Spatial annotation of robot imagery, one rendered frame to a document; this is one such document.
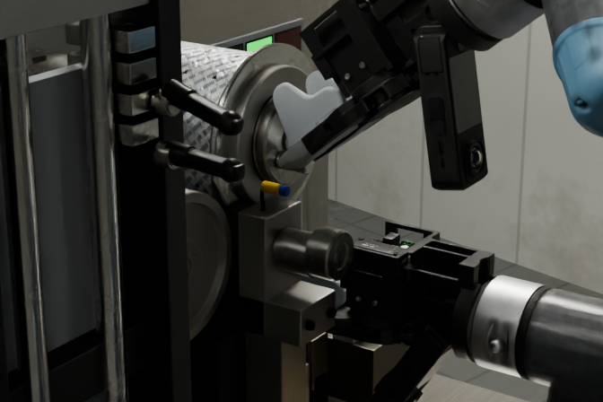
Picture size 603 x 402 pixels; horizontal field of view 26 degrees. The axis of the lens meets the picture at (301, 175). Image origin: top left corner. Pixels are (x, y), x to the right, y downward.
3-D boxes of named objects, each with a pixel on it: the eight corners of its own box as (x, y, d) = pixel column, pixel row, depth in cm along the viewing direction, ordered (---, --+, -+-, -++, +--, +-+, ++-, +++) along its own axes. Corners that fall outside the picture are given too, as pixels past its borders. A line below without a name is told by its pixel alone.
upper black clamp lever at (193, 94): (229, 143, 68) (234, 119, 67) (157, 102, 70) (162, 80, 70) (244, 136, 69) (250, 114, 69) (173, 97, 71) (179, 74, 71)
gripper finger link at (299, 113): (249, 113, 102) (330, 50, 97) (290, 177, 101) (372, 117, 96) (227, 121, 99) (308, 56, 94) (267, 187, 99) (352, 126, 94)
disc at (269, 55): (218, 251, 101) (212, 65, 96) (214, 249, 101) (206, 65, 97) (324, 195, 113) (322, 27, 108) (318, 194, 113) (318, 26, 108)
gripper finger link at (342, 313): (315, 284, 114) (402, 305, 109) (315, 302, 114) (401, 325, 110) (284, 301, 110) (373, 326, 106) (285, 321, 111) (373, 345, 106)
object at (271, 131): (328, 135, 108) (285, 205, 104) (309, 132, 109) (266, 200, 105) (300, 73, 103) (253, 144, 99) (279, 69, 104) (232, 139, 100)
